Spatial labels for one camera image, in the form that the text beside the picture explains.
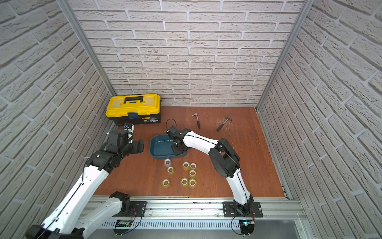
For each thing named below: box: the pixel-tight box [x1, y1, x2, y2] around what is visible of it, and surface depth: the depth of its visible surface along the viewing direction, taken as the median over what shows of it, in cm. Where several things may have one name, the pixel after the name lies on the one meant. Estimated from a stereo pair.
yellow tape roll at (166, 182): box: [162, 177, 171, 189], surface depth 83 cm
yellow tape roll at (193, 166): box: [190, 162, 198, 170], surface depth 89 cm
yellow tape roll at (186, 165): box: [182, 160, 191, 170], surface depth 89 cm
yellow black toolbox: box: [105, 93, 162, 125], surface depth 100 cm
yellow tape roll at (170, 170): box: [167, 165, 176, 175], surface depth 88 cm
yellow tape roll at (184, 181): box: [180, 177, 190, 188], surface depth 84 cm
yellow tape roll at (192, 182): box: [188, 177, 197, 189], surface depth 83 cm
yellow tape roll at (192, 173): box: [188, 169, 197, 178], surface depth 87 cm
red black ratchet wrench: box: [191, 112, 201, 129], surface depth 112 cm
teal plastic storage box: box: [149, 133, 188, 160], surface depth 96 cm
